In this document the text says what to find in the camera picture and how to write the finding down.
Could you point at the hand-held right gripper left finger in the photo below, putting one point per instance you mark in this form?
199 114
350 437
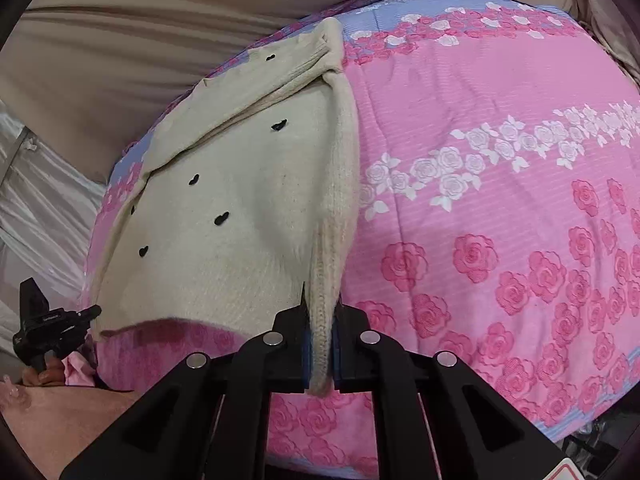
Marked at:
287 360

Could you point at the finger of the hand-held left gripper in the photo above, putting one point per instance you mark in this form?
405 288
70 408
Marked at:
34 300
86 313

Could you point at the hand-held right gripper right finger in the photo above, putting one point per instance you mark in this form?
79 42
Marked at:
350 365

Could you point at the cream knit cardigan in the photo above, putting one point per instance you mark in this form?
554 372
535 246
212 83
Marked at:
240 200

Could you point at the person's left forearm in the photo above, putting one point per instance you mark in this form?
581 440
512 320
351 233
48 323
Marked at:
65 435

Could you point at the person's left hand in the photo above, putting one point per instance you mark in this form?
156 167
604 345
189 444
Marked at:
46 377

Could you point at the small pink cloth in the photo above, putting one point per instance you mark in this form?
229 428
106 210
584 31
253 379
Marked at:
80 367

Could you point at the white satin cloth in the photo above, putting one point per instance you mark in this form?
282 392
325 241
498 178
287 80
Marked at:
40 200

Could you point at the pink floral blanket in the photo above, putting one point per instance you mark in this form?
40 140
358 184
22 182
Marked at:
475 160

